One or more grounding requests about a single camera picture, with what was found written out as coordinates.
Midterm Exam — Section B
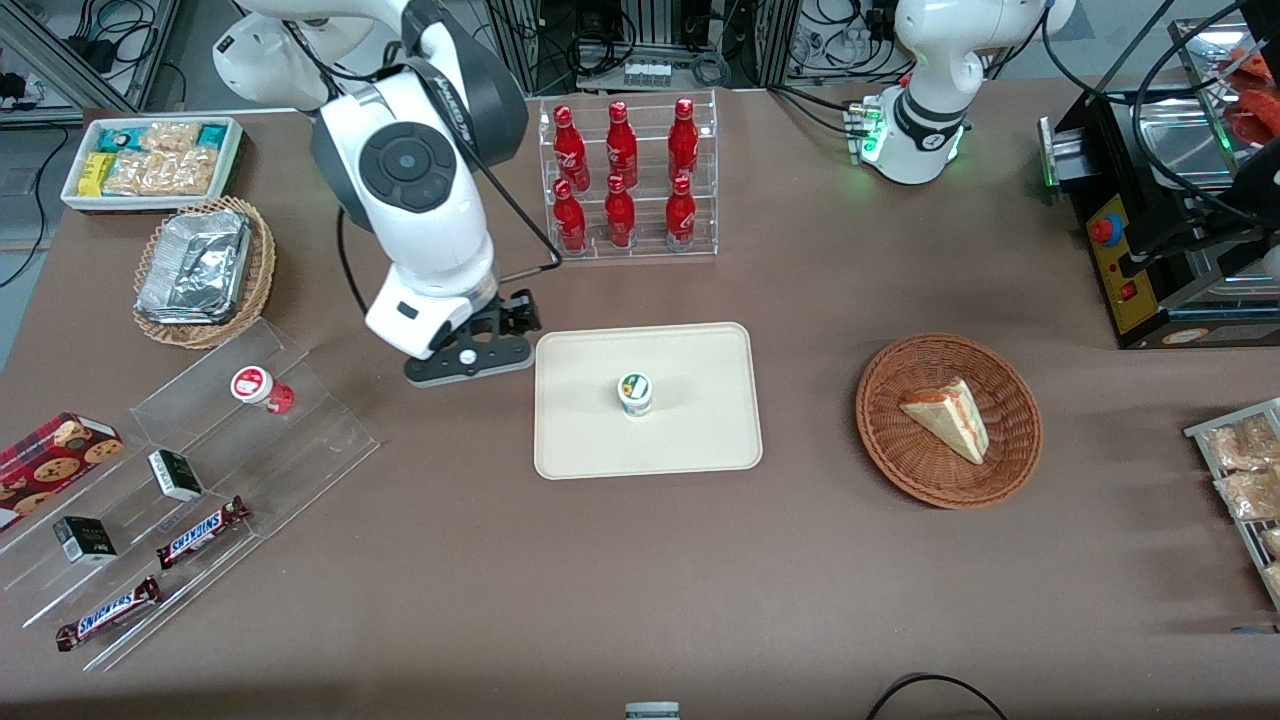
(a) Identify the red gum bottle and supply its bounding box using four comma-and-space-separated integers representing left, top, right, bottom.
230, 366, 296, 415

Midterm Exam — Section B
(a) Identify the black toaster machine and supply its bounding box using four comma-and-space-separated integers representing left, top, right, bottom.
1040, 15, 1280, 351

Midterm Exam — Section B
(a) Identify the red cola bottle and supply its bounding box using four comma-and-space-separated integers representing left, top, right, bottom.
665, 175, 697, 249
553, 178, 588, 253
553, 105, 591, 191
668, 97, 700, 183
606, 100, 639, 189
604, 173, 636, 249

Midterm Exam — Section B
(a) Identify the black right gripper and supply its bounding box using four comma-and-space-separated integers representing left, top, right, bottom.
440, 289, 543, 360

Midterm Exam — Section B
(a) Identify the Snickers bar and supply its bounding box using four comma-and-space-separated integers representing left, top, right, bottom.
55, 576, 162, 653
156, 497, 251, 571

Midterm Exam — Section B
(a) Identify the silver foil container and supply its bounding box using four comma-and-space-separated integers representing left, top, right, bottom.
134, 208, 253, 327

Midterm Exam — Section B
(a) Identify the clear acrylic bottle rack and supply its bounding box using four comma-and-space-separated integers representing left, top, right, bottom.
538, 90, 719, 263

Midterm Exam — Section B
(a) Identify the black looped cable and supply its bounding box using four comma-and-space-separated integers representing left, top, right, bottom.
865, 674, 1011, 720

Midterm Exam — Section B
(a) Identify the tray of snack packets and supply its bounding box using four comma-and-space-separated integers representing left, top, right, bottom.
1183, 398, 1280, 611

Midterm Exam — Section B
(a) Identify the red tartan cookie box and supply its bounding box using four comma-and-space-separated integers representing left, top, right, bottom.
0, 412, 124, 513

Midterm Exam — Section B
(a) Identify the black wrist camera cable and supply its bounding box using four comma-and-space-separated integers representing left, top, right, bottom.
478, 165, 564, 283

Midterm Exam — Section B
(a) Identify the clear acrylic stepped display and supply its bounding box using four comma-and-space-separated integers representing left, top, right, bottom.
0, 318, 381, 673

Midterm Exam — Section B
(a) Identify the green gum bottle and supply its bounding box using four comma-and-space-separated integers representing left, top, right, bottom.
616, 371, 655, 419

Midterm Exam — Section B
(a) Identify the white snack bin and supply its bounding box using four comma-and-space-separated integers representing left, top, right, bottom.
61, 116, 246, 214

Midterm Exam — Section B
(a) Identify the light woven wicker basket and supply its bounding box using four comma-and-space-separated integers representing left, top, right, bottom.
132, 196, 277, 350

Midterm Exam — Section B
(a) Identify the black power adapter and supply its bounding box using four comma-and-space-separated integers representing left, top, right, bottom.
65, 35, 119, 73

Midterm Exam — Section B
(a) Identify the clear bag of crackers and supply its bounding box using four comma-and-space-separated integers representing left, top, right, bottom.
103, 148, 220, 196
140, 122, 201, 153

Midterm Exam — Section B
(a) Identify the small black box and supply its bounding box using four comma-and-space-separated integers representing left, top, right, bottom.
52, 516, 119, 566
148, 449, 205, 503

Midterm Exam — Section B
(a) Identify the brown round wicker basket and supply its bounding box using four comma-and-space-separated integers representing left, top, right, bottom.
855, 333, 1044, 510

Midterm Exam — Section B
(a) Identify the aluminium frame bar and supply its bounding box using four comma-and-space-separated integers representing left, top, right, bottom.
0, 0, 141, 126

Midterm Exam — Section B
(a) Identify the red food pack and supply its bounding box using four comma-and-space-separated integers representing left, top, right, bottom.
1228, 45, 1280, 146

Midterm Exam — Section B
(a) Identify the beige plastic tray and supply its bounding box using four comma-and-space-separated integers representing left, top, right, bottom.
534, 322, 763, 481

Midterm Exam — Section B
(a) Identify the wrapped triangle sandwich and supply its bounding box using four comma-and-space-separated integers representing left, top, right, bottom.
899, 377, 991, 466

